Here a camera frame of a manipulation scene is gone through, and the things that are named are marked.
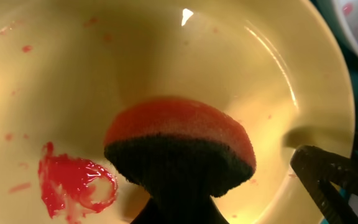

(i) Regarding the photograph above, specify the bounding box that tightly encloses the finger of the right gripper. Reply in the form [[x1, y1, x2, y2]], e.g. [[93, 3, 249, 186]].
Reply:
[[290, 146, 358, 224]]

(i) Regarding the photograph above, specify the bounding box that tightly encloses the green rimmed plate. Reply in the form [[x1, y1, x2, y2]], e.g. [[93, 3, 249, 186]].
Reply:
[[0, 1, 355, 223]]

